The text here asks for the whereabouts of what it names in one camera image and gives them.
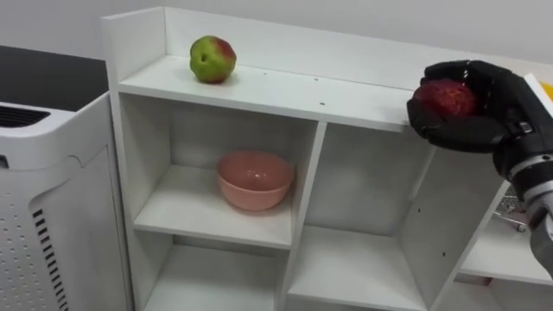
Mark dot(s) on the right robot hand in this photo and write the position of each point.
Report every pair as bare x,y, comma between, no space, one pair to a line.
497,103

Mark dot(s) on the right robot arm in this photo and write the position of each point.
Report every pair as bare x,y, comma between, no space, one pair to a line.
538,196

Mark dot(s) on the white shelf unit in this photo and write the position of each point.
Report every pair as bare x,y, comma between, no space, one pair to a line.
268,173

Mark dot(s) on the pink bowl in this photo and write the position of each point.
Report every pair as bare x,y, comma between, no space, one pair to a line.
255,179

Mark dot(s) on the green and red apple soft toy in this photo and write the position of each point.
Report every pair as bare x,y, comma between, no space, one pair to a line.
211,59

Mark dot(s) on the white air purifier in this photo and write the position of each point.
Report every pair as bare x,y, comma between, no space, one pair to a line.
56,207

